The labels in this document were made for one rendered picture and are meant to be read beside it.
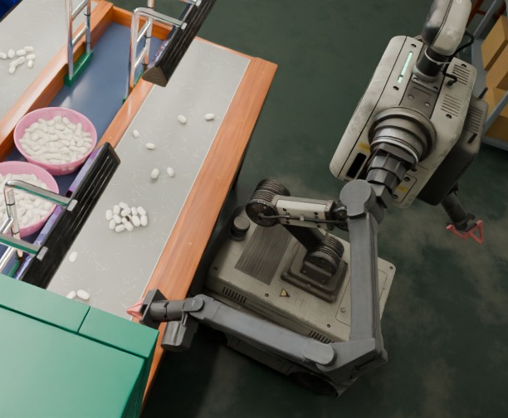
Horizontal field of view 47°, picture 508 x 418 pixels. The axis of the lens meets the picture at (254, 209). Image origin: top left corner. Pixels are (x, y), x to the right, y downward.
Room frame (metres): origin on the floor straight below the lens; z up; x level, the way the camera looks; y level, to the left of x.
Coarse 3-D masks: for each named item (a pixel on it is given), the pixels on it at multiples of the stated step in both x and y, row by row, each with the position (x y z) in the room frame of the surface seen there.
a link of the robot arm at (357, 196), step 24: (360, 192) 0.94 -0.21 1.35; (360, 216) 0.89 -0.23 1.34; (360, 240) 0.84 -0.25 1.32; (360, 264) 0.78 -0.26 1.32; (360, 288) 0.72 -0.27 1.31; (360, 312) 0.67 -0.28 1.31; (360, 336) 0.61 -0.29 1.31; (336, 360) 0.56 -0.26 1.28; (360, 360) 0.57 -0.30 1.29; (384, 360) 0.60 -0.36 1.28
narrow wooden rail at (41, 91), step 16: (96, 16) 1.92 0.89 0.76; (112, 16) 2.03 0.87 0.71; (96, 32) 1.87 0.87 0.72; (64, 48) 1.67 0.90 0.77; (80, 48) 1.72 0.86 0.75; (48, 64) 1.56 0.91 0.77; (64, 64) 1.59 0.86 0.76; (48, 80) 1.48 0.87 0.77; (32, 96) 1.38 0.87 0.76; (48, 96) 1.45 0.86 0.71; (16, 112) 1.28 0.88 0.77; (0, 128) 1.20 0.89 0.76; (0, 144) 1.13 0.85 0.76; (0, 160) 1.12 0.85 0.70
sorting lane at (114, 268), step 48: (192, 48) 1.98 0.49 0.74; (192, 96) 1.70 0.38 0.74; (144, 144) 1.38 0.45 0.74; (192, 144) 1.46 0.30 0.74; (144, 192) 1.18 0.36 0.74; (96, 240) 0.94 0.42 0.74; (144, 240) 1.01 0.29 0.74; (48, 288) 0.74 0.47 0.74; (96, 288) 0.79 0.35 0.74; (144, 288) 0.85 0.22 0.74
